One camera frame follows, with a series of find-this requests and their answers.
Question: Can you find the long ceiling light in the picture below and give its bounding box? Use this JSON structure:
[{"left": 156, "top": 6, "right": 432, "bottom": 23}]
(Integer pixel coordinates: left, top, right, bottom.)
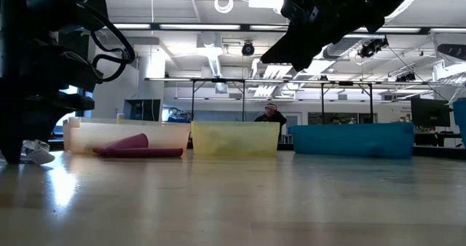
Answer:
[
  {"left": 358, "top": 26, "right": 422, "bottom": 33},
  {"left": 159, "top": 23, "right": 242, "bottom": 31}
]

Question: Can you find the yellow plastic bin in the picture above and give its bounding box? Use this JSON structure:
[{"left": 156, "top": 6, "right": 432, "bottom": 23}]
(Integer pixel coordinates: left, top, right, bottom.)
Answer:
[{"left": 191, "top": 120, "right": 281, "bottom": 158}]

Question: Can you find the black ceiling spotlight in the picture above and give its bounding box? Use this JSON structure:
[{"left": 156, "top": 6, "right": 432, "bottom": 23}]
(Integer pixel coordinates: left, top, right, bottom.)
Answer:
[
  {"left": 241, "top": 41, "right": 256, "bottom": 57},
  {"left": 358, "top": 36, "right": 390, "bottom": 59}
]

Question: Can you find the orange plastic bin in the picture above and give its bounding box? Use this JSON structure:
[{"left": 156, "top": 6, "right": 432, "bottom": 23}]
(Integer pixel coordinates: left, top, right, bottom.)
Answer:
[{"left": 62, "top": 116, "right": 191, "bottom": 155}]

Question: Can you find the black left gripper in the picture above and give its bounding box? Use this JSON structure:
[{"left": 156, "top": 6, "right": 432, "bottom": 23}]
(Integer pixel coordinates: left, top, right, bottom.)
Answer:
[{"left": 0, "top": 31, "right": 105, "bottom": 165}]

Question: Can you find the white cable coil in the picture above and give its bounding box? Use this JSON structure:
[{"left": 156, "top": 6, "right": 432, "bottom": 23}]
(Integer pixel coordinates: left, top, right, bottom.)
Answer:
[{"left": 213, "top": 0, "right": 234, "bottom": 15}]

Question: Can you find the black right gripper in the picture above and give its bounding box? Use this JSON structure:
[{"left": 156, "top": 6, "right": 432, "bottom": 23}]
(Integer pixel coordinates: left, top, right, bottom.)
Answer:
[{"left": 261, "top": 0, "right": 387, "bottom": 72}]

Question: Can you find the large blue plastic bin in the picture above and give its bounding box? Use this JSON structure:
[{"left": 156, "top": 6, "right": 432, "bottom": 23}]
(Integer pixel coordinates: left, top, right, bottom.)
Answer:
[{"left": 291, "top": 122, "right": 415, "bottom": 159}]

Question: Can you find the white ceiling light panel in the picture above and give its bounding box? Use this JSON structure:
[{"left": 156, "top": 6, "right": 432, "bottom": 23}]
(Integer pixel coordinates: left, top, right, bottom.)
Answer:
[{"left": 248, "top": 0, "right": 292, "bottom": 10}]

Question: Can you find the black computer monitor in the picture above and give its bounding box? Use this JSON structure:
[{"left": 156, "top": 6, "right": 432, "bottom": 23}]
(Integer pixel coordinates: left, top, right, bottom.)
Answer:
[
  {"left": 122, "top": 98, "right": 162, "bottom": 122},
  {"left": 411, "top": 97, "right": 451, "bottom": 127}
]

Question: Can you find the magenta folded cloth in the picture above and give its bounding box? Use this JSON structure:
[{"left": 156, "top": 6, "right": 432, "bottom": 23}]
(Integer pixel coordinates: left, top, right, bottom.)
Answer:
[{"left": 91, "top": 132, "right": 185, "bottom": 159}]

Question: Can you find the black workstation frame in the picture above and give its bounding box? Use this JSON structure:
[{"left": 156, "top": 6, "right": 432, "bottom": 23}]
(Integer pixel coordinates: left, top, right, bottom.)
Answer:
[
  {"left": 189, "top": 77, "right": 247, "bottom": 123},
  {"left": 320, "top": 80, "right": 375, "bottom": 125}
]

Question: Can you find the small blue plastic bin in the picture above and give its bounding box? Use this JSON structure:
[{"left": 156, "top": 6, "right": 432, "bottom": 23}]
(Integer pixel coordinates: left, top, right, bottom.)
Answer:
[{"left": 452, "top": 99, "right": 466, "bottom": 148}]

